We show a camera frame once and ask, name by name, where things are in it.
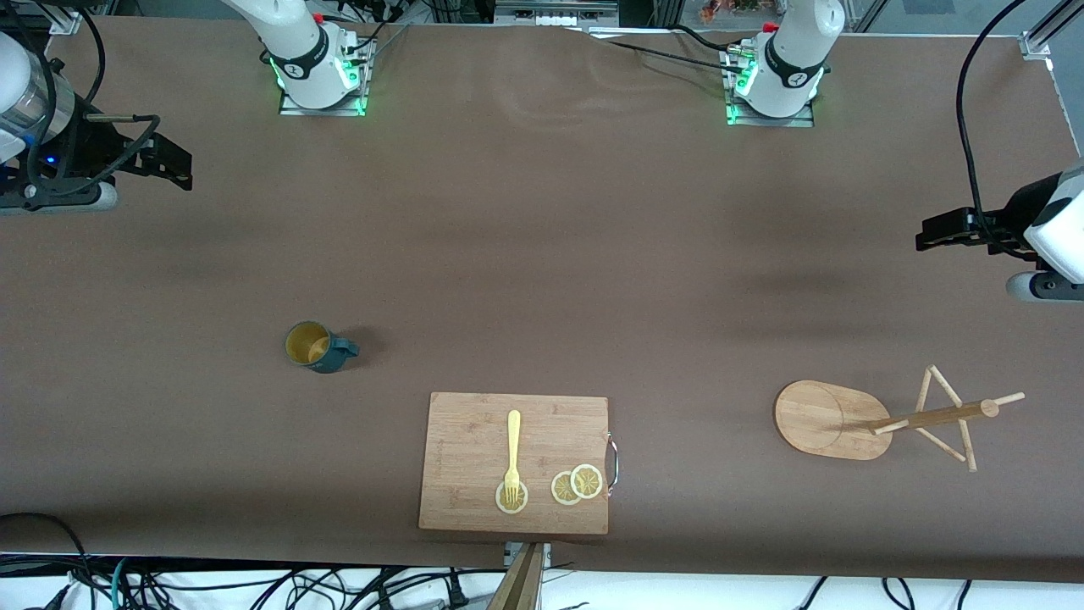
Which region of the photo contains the teal cup yellow inside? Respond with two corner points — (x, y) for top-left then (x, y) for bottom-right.
(285, 320), (361, 374)

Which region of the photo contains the wooden mug rack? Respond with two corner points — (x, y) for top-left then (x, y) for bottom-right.
(773, 364), (1026, 474)

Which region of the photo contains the brown table cover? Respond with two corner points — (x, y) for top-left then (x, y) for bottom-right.
(0, 17), (1084, 585)

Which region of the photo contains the wooden cutting board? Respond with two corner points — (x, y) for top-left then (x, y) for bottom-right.
(418, 391), (621, 536)

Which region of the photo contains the white power strip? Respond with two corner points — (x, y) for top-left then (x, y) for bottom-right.
(495, 0), (619, 26)

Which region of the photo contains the yellow plastic fork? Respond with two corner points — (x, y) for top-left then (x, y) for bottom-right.
(504, 410), (523, 506)

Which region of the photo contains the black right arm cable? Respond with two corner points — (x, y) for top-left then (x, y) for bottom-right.
(25, 0), (162, 204)

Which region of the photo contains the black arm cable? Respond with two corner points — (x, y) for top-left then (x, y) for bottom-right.
(25, 0), (162, 204)
(955, 0), (1030, 255)

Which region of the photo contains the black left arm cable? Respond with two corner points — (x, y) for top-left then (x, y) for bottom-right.
(955, 0), (1030, 255)

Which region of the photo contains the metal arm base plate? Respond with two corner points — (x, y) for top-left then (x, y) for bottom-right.
(278, 30), (371, 118)
(724, 47), (816, 129)

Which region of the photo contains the aluminium frame profile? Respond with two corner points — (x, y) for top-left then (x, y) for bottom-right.
(1020, 0), (1084, 60)

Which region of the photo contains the long black base cable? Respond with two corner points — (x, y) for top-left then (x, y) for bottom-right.
(584, 25), (746, 77)

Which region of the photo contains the black looped floor cable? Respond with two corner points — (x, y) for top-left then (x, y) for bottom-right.
(0, 512), (94, 610)

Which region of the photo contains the teal floor cable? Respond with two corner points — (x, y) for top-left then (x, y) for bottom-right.
(110, 557), (135, 610)

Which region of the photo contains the metal post bracket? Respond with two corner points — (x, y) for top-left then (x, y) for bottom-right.
(504, 542), (553, 570)

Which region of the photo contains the wooden post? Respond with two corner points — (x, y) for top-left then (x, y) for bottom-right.
(487, 542), (545, 610)

